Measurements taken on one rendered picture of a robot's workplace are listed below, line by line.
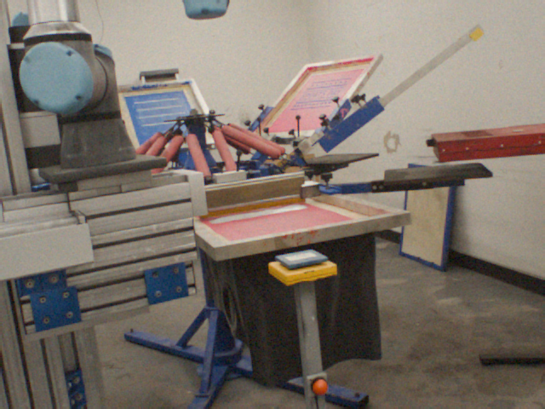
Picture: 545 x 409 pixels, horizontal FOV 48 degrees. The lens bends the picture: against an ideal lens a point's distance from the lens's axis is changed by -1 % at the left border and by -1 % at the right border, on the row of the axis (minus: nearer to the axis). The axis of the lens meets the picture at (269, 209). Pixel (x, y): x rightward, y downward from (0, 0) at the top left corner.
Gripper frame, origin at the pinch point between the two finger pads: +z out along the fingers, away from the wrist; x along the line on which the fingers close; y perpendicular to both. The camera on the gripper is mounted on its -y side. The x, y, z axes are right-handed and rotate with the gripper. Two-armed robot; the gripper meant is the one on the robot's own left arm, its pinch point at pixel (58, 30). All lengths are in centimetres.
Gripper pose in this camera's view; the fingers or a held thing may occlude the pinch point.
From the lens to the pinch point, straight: 237.9
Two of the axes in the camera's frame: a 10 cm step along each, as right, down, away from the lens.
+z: -0.3, -1.7, 9.9
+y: -0.3, 9.9, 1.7
